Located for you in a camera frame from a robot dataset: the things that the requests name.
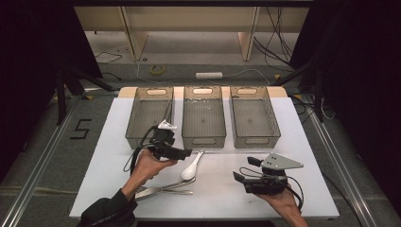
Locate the white power strip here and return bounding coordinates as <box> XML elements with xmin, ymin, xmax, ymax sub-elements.
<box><xmin>195</xmin><ymin>71</ymin><xmax>223</xmax><ymax>79</ymax></box>

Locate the white floor cable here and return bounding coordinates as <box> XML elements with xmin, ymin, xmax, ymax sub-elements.
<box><xmin>135</xmin><ymin>60</ymin><xmax>271</xmax><ymax>86</ymax></box>

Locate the bundle of black cables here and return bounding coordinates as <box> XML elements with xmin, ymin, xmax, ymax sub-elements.
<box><xmin>253</xmin><ymin>7</ymin><xmax>294</xmax><ymax>67</ymax></box>

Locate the thin black floor cable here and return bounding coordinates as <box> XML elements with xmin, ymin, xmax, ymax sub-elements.
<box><xmin>94</xmin><ymin>51</ymin><xmax>123</xmax><ymax>65</ymax></box>

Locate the hand-held gripper black cable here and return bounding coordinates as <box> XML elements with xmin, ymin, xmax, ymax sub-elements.
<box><xmin>239</xmin><ymin>166</ymin><xmax>305</xmax><ymax>212</ymax></box>
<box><xmin>123</xmin><ymin>126</ymin><xmax>159</xmax><ymax>173</ymax></box>

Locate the aluminium floor rail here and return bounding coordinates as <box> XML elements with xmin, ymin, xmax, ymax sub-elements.
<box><xmin>0</xmin><ymin>94</ymin><xmax>83</xmax><ymax>227</ymax></box>
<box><xmin>302</xmin><ymin>94</ymin><xmax>379</xmax><ymax>227</ymax></box>

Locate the right hand-held gripper black cable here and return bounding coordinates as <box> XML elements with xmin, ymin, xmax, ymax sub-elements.
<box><xmin>239</xmin><ymin>166</ymin><xmax>305</xmax><ymax>212</ymax></box>

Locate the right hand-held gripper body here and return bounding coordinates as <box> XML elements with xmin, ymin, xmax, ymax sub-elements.
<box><xmin>244</xmin><ymin>152</ymin><xmax>305</xmax><ymax>195</ymax></box>

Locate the white ceramic spoon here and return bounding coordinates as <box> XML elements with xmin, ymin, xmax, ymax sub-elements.
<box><xmin>181</xmin><ymin>150</ymin><xmax>206</xmax><ymax>182</ymax></box>

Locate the person's right hand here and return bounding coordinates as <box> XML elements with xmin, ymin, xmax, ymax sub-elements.
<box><xmin>254</xmin><ymin>185</ymin><xmax>299</xmax><ymax>218</ymax></box>

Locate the black metal stand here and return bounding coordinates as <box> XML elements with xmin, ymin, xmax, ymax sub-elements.
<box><xmin>270</xmin><ymin>60</ymin><xmax>325</xmax><ymax>122</ymax></box>
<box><xmin>55</xmin><ymin>64</ymin><xmax>116</xmax><ymax>126</ymax></box>

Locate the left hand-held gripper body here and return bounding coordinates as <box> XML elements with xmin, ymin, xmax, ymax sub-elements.
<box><xmin>148</xmin><ymin>119</ymin><xmax>179</xmax><ymax>161</ymax></box>

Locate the person's left hand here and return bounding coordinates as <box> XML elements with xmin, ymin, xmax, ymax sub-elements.
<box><xmin>131</xmin><ymin>149</ymin><xmax>178</xmax><ymax>187</ymax></box>

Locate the clear grey plastic bin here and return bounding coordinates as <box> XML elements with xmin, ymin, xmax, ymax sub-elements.
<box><xmin>125</xmin><ymin>86</ymin><xmax>175</xmax><ymax>150</ymax></box>
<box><xmin>181</xmin><ymin>85</ymin><xmax>227</xmax><ymax>149</ymax></box>
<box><xmin>229</xmin><ymin>86</ymin><xmax>282</xmax><ymax>149</ymax></box>

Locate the black curtain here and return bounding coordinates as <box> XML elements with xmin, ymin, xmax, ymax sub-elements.
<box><xmin>289</xmin><ymin>0</ymin><xmax>401</xmax><ymax>209</ymax></box>
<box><xmin>0</xmin><ymin>0</ymin><xmax>103</xmax><ymax>183</ymax></box>

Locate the light wooden desk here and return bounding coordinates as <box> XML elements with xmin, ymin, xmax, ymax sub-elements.
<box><xmin>74</xmin><ymin>6</ymin><xmax>310</xmax><ymax>62</ymax></box>

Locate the white table sheet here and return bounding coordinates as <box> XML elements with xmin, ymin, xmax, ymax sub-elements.
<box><xmin>69</xmin><ymin>96</ymin><xmax>340</xmax><ymax>220</ymax></box>

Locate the left hand-held gripper black cable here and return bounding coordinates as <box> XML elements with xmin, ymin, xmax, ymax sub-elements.
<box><xmin>123</xmin><ymin>126</ymin><xmax>159</xmax><ymax>173</ymax></box>

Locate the yellow tape roll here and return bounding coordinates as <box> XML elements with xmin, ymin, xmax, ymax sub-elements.
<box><xmin>149</xmin><ymin>64</ymin><xmax>166</xmax><ymax>76</ymax></box>

